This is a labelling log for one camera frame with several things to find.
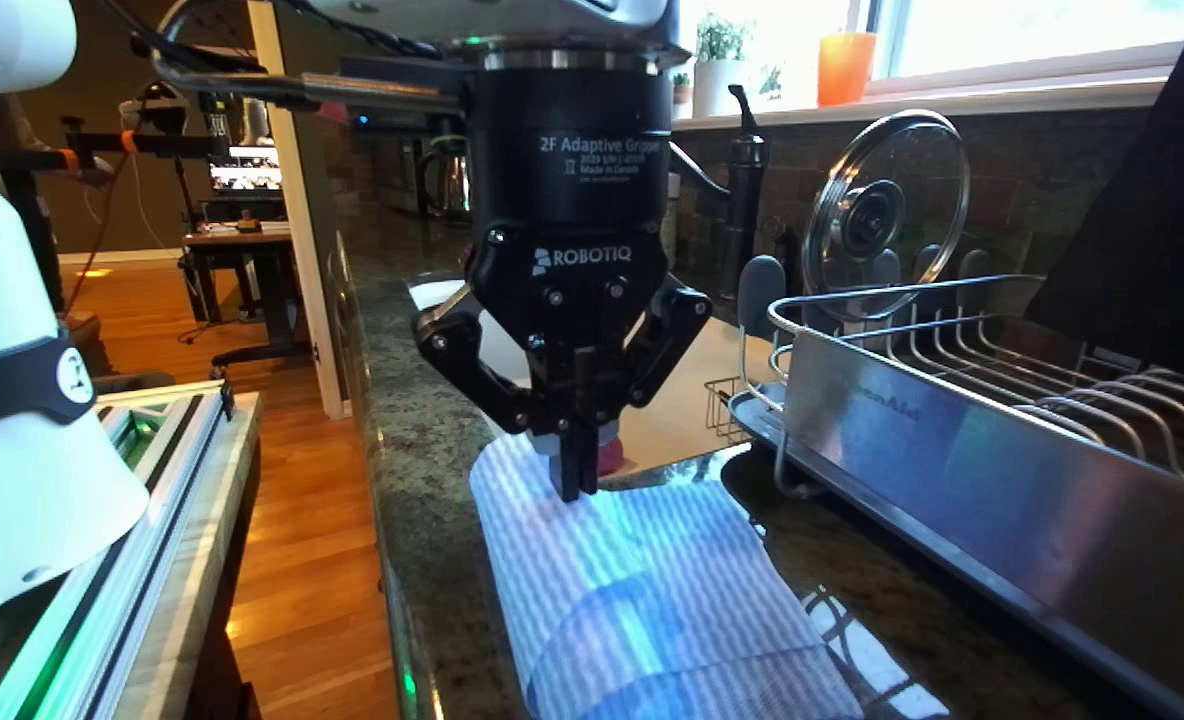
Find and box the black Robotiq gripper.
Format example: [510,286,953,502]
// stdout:
[410,54,711,502]

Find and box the blue striped towel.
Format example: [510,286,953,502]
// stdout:
[468,435,859,720]

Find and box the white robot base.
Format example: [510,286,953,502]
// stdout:
[0,195,147,605]

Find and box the dark kitchen faucet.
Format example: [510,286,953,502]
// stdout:
[665,80,771,302]

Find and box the glass pot lid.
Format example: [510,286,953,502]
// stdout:
[801,110,971,294]

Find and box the white pot window plant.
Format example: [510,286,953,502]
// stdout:
[691,13,748,118]

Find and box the dark wooden table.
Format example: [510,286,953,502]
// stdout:
[181,231,313,368]

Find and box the orange plastic cup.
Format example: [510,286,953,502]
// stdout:
[817,32,876,110]

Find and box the metal wire dish rack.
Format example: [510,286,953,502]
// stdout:
[737,271,1184,717]

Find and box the aluminium frame cart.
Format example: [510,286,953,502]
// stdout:
[0,380,259,720]

